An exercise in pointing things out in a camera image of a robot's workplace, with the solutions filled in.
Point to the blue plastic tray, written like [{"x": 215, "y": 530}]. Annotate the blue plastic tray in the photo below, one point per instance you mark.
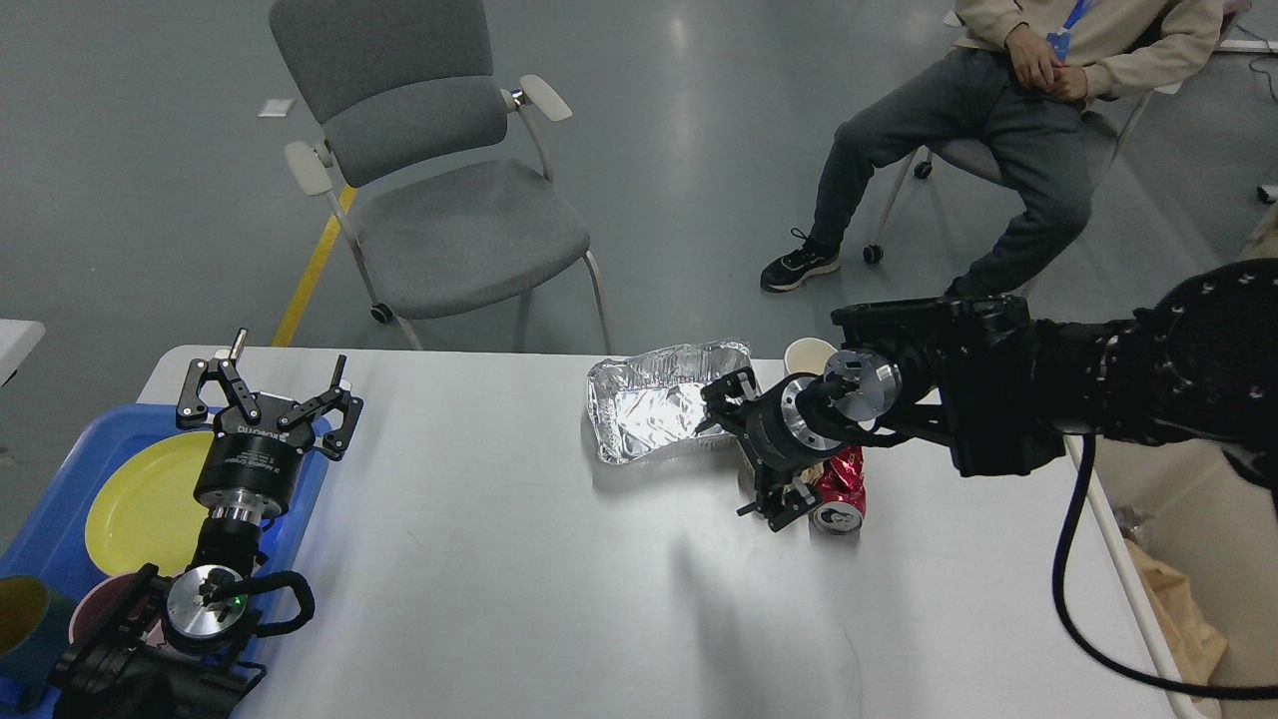
[{"x": 50, "y": 545}]

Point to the white side table corner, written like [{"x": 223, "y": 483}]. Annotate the white side table corner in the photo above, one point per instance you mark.
[{"x": 18, "y": 339}]

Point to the yellow plate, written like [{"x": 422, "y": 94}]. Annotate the yellow plate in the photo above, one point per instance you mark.
[{"x": 147, "y": 511}]

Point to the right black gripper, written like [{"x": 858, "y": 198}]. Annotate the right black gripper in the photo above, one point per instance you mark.
[{"x": 776, "y": 438}]

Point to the tan cloth at right edge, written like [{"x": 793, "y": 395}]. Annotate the tan cloth at right edge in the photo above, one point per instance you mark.
[{"x": 1262, "y": 242}]

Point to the crushed red soda can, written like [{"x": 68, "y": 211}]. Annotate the crushed red soda can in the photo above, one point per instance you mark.
[{"x": 843, "y": 494}]

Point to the white chair under person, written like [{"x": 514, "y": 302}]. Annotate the white chair under person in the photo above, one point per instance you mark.
[{"x": 973, "y": 160}]

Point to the pink mug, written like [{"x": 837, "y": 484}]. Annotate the pink mug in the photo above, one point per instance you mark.
[{"x": 98, "y": 601}]

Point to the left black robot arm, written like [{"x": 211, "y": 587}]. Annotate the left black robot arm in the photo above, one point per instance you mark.
[{"x": 172, "y": 647}]

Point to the grey office chair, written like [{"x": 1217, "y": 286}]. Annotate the grey office chair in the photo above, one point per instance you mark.
[{"x": 393, "y": 84}]

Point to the seated person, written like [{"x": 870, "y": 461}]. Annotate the seated person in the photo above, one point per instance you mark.
[{"x": 998, "y": 130}]

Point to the brown paper ball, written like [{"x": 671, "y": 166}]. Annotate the brown paper ball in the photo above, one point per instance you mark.
[{"x": 814, "y": 472}]

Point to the brown paper bag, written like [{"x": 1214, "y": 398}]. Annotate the brown paper bag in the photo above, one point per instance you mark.
[{"x": 1196, "y": 646}]

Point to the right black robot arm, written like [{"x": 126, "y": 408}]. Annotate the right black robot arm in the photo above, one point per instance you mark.
[{"x": 1002, "y": 390}]

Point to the white paper cup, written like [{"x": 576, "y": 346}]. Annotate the white paper cup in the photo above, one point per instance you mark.
[{"x": 808, "y": 355}]

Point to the aluminium foil tray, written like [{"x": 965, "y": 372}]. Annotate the aluminium foil tray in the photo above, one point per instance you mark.
[{"x": 650, "y": 406}]

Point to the beige plastic bin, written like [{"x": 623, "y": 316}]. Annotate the beige plastic bin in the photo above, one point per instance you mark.
[{"x": 1187, "y": 508}]

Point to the dark teal mug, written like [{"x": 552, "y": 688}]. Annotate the dark teal mug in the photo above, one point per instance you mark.
[{"x": 35, "y": 622}]

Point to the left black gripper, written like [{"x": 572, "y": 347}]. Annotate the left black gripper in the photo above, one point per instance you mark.
[{"x": 252, "y": 464}]

